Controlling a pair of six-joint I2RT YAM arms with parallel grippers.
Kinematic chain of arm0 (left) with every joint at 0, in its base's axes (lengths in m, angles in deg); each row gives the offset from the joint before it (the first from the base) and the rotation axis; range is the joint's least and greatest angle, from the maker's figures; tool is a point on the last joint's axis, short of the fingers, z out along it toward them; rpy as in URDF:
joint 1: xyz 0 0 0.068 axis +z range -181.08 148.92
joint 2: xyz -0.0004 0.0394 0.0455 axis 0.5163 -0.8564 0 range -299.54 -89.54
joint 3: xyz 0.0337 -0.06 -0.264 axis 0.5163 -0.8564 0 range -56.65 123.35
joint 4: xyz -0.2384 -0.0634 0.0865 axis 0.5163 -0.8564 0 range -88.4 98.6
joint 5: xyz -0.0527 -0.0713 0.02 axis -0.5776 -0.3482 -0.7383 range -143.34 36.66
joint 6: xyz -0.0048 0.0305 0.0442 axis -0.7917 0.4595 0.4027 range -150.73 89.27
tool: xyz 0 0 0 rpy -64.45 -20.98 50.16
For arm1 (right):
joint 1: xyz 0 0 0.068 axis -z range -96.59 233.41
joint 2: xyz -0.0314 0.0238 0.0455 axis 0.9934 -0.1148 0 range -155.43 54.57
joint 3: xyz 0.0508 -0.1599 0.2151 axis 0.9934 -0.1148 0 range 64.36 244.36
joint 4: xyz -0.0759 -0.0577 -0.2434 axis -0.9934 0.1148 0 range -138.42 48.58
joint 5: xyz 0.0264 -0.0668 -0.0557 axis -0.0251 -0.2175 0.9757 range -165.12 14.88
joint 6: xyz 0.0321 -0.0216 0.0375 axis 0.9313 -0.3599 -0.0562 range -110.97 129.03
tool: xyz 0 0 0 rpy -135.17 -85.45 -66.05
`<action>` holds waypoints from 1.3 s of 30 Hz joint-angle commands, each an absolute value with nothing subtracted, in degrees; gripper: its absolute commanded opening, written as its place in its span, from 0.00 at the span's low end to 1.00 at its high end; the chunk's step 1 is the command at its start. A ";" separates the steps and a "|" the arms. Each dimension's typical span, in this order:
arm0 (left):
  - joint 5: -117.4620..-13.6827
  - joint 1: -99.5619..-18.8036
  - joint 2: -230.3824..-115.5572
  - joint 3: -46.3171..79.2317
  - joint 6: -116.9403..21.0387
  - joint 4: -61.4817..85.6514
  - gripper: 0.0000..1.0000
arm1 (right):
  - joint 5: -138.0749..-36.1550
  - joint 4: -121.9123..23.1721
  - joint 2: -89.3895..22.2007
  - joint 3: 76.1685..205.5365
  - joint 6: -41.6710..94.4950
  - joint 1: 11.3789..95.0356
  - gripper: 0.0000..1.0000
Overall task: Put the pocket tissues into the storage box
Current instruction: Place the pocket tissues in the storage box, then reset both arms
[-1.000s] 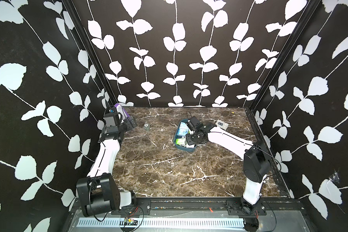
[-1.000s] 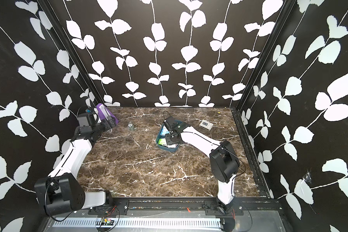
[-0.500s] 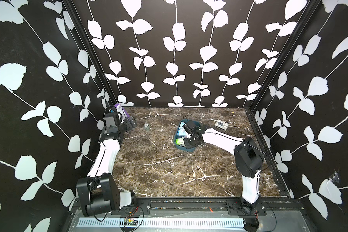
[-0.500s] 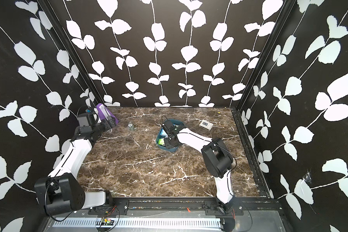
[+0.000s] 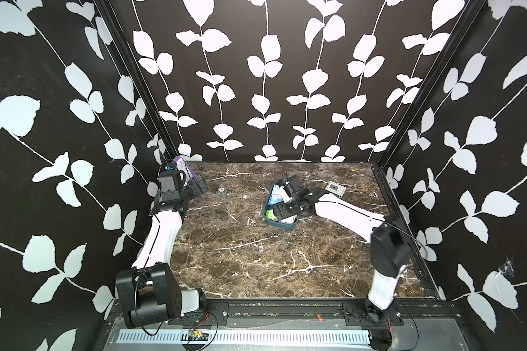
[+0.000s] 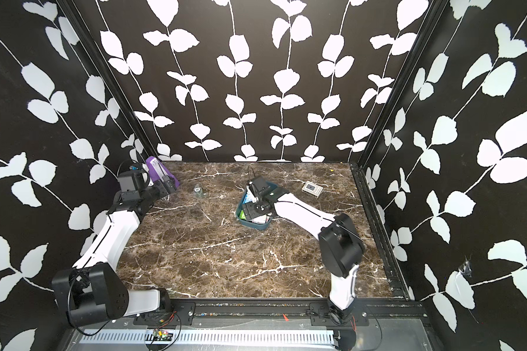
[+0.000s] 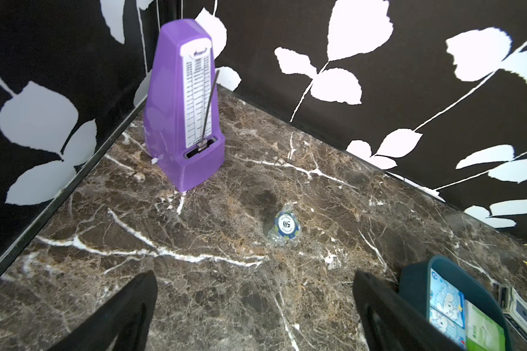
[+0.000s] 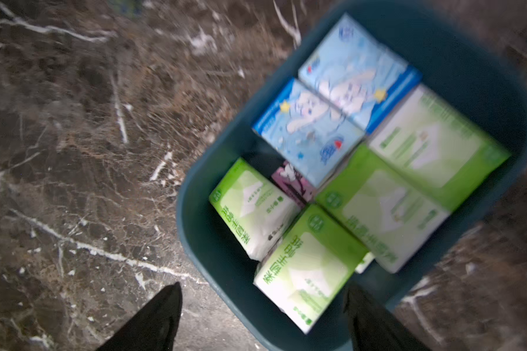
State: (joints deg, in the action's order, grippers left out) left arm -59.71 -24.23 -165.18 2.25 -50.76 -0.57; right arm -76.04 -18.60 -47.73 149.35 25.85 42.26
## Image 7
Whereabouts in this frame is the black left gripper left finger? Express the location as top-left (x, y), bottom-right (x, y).
top-left (51, 271), bottom-right (158, 350)

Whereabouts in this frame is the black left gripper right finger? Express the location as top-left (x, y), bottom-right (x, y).
top-left (352, 271), bottom-right (460, 350)

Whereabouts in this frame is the teal plastic storage box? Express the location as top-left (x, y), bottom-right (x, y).
top-left (398, 255), bottom-right (513, 351)

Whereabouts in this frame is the light blue tissue pack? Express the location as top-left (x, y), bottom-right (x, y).
top-left (429, 269), bottom-right (466, 350)

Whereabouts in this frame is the green white tissue pack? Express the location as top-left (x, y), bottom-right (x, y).
top-left (466, 301), bottom-right (506, 351)

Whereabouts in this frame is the small white patterned box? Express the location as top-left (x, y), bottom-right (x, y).
top-left (499, 285), bottom-right (527, 343)

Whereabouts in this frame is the clear small glass jar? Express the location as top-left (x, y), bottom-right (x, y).
top-left (266, 202), bottom-right (302, 247)

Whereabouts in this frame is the purple plastic holder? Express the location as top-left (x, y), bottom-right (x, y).
top-left (143, 19), bottom-right (225, 192)

